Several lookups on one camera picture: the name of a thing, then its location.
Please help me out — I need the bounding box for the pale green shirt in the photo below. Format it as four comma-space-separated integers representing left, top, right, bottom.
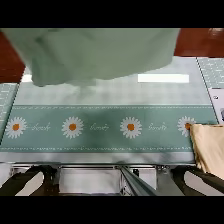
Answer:
0, 27, 181, 88

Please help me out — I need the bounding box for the tan garment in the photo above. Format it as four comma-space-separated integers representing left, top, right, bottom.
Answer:
189, 123, 224, 181

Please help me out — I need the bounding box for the silver frame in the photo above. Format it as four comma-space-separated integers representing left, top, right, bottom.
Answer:
0, 161, 224, 197

